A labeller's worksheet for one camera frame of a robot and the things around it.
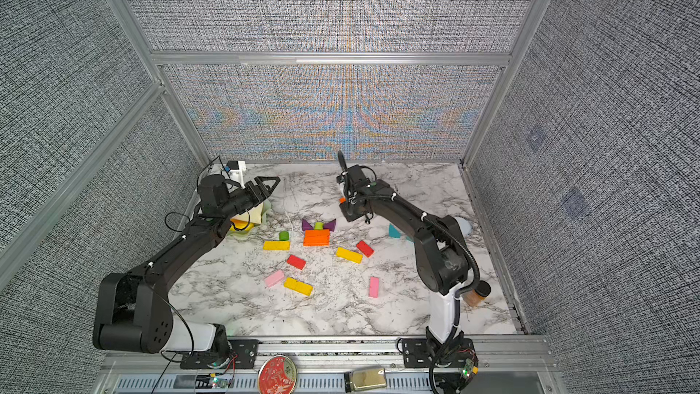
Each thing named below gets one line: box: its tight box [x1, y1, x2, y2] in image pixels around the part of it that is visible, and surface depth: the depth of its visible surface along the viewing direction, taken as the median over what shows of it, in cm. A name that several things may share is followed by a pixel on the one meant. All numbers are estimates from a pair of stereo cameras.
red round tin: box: [257, 355, 299, 394], surface depth 69 cm
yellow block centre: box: [335, 247, 363, 264], surface depth 94 cm
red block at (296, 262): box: [286, 254, 307, 270], surface depth 92 cm
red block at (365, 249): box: [355, 239, 375, 259], surface depth 96 cm
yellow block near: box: [283, 277, 313, 297], surface depth 87 cm
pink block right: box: [368, 276, 380, 299], surface depth 87 cm
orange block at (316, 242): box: [303, 237, 331, 248], surface depth 97 cm
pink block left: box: [265, 269, 285, 288], surface depth 89 cm
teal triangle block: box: [388, 223, 402, 239], surface depth 99 cm
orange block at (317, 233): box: [304, 228, 331, 239], surface depth 99 cm
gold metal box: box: [351, 366, 388, 391], surface depth 69 cm
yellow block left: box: [262, 240, 291, 251], surface depth 96 cm
